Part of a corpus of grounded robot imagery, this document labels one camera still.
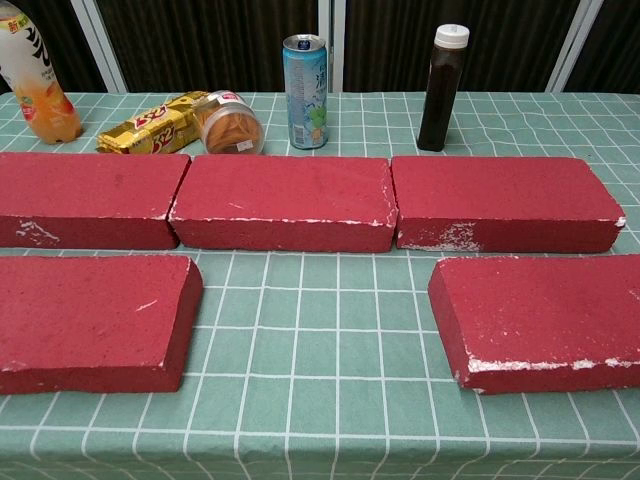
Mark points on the red foam brick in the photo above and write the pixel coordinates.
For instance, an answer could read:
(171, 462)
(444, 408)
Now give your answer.
(75, 185)
(540, 310)
(280, 190)
(85, 315)
(500, 190)

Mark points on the blue drink can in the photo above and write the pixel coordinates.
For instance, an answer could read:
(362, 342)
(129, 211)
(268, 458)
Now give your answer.
(305, 100)

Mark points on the orange juice plastic bottle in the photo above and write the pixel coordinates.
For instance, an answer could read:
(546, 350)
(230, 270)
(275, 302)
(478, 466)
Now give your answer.
(45, 110)

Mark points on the clear plastic snack jar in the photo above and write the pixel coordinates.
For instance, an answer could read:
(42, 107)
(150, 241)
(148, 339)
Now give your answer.
(232, 130)

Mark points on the white metal frame post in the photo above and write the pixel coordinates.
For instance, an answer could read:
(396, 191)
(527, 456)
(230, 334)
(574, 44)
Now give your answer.
(331, 30)
(97, 45)
(575, 45)

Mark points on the gold biscuit packet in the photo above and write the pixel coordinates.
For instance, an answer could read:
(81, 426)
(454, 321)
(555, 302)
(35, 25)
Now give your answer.
(145, 132)

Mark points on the dark ribbed curtain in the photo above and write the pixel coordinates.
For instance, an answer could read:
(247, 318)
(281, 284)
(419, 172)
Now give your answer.
(200, 40)

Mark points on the green checked tablecloth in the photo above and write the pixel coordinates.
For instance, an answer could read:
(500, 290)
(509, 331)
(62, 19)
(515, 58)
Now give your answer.
(320, 350)

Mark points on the dark bottle white cap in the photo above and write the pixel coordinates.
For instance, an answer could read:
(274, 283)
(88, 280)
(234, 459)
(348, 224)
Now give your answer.
(437, 100)

